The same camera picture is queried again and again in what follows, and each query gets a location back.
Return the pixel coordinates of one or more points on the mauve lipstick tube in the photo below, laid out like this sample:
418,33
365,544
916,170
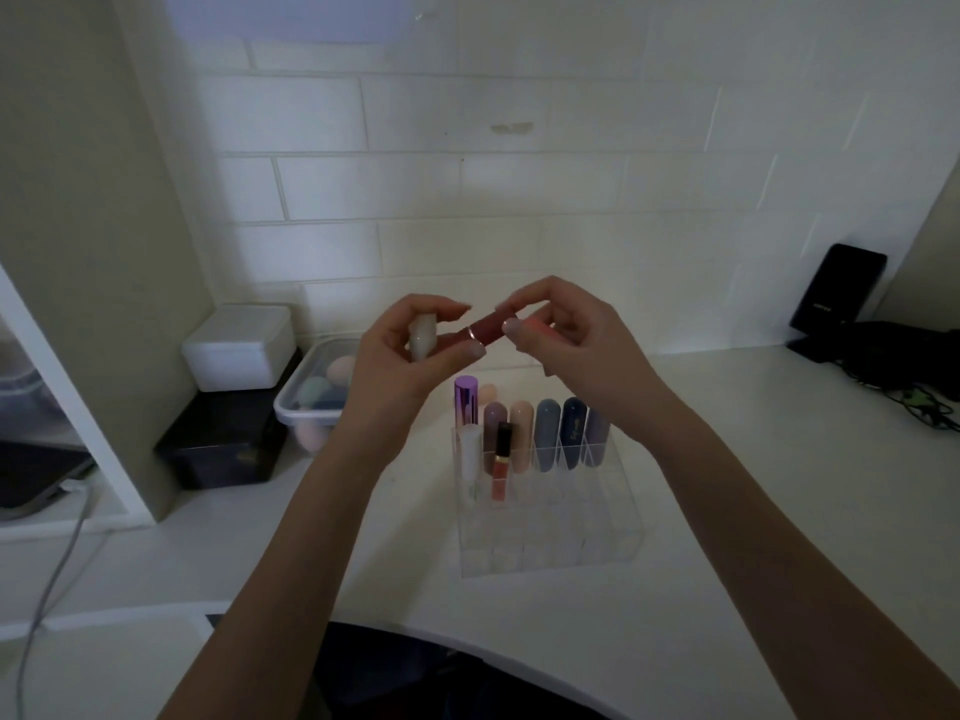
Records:
492,423

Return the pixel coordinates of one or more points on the grey blue lipstick tube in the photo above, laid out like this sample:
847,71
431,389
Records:
547,434

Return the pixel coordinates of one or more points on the clear plastic sponge container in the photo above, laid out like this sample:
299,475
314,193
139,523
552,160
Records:
300,416

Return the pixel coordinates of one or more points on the black storage box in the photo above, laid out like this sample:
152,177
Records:
221,442

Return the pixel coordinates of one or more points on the dark laptop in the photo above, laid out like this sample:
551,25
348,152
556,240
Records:
37,472

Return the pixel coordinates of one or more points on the white lidded box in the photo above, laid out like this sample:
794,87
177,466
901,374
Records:
240,352

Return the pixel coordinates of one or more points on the peach lipstick tube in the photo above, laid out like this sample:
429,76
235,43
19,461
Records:
522,434

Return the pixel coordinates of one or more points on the grey purple lipstick tube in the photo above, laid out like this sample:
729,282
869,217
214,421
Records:
596,438

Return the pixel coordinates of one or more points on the dark red lipstick tube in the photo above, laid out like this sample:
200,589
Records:
487,329

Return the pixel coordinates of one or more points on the shiny purple lipstick tube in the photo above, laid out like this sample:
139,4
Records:
466,401

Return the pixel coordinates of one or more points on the person's right hand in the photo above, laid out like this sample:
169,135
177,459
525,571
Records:
600,359

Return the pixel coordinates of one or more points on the white lipstick cap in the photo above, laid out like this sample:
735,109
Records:
422,338

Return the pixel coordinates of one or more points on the dark blue lipstick tube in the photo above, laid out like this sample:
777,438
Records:
574,431

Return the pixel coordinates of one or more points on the clear acrylic lipstick organizer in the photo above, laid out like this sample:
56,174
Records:
555,509

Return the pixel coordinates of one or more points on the person's right thumb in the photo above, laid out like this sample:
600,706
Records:
516,329

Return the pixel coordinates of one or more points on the pink makeup sponge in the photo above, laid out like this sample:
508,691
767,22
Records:
343,371

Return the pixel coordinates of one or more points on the clear plastic tub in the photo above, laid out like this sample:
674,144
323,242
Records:
22,397

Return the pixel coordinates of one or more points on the person's left hand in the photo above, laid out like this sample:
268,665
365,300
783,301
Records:
386,382

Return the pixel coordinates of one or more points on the person's left thumb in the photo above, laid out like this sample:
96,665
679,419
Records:
454,359

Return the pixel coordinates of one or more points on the person's right forearm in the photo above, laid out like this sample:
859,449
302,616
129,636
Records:
780,577

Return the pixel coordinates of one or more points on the white shelf unit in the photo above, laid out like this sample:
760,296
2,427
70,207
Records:
75,412

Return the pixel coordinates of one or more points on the orange lip gloss black cap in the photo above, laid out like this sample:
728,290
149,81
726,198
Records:
502,461

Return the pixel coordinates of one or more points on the person's dark trousers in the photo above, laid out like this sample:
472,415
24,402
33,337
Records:
435,678

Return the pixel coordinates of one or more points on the small pale peach tube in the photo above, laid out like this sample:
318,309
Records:
488,393

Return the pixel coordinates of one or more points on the black upright device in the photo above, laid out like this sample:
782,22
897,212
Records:
836,288

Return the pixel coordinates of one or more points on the teal makeup sponge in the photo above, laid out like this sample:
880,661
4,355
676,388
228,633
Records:
311,393

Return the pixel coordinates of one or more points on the dark blue makeup sponge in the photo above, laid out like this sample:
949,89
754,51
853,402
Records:
334,403

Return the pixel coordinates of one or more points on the white lip balm tube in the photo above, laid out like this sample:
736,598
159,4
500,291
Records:
470,461

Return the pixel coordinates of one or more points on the black bag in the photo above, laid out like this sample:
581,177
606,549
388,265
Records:
900,356

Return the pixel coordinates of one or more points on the person's left forearm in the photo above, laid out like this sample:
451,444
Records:
292,562

